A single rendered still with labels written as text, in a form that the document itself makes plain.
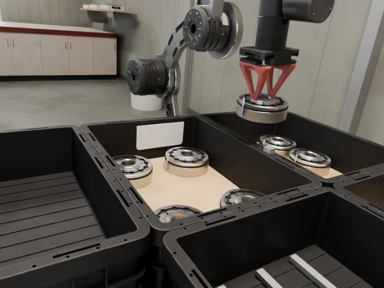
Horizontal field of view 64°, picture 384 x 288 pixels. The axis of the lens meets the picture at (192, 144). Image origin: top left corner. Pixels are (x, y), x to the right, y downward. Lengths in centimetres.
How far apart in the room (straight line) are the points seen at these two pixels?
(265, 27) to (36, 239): 51
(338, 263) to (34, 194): 53
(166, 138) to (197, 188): 18
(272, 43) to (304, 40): 223
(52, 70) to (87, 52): 67
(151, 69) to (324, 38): 161
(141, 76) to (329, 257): 115
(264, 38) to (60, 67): 548
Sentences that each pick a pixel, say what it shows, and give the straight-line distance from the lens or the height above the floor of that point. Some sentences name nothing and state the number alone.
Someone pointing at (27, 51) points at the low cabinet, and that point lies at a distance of 586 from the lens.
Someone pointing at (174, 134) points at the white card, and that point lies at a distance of 77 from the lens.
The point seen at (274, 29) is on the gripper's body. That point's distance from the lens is 60.
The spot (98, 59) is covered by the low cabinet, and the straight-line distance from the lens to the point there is 609.
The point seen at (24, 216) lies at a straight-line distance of 59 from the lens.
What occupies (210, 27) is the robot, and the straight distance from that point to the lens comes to 109.
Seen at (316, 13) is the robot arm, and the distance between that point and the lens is 56.
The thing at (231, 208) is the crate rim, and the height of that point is 93.
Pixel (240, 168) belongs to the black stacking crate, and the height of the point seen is 87.
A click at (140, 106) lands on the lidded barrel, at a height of 5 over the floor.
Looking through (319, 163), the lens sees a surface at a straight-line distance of 81.
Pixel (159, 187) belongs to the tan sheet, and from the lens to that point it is 64.
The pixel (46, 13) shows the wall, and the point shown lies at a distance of 793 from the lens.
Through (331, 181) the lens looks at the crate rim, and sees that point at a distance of 56.
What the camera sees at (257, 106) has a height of 101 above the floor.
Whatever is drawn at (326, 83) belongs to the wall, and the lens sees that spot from 268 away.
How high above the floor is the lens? 115
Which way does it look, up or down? 21 degrees down
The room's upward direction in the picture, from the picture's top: 5 degrees clockwise
